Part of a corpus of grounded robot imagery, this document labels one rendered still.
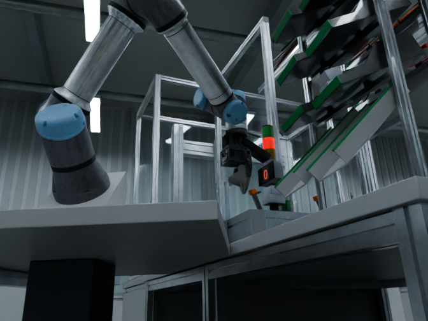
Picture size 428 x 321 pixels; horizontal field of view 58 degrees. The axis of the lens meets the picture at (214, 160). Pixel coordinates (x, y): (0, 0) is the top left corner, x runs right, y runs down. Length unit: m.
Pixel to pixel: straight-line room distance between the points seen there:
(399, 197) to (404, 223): 0.03
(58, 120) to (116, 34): 0.30
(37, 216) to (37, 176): 9.03
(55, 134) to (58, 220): 0.42
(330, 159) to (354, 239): 0.40
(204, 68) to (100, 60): 0.28
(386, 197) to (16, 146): 9.63
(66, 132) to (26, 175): 8.71
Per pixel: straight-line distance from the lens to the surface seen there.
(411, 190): 0.54
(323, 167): 0.98
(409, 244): 0.56
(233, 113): 1.15
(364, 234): 0.62
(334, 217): 0.64
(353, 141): 0.89
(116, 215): 0.59
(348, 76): 0.97
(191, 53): 1.08
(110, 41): 1.14
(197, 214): 0.56
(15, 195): 9.58
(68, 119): 1.00
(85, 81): 1.14
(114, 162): 9.65
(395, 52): 1.04
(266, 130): 1.61
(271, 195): 1.28
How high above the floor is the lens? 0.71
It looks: 21 degrees up
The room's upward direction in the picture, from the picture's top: 2 degrees counter-clockwise
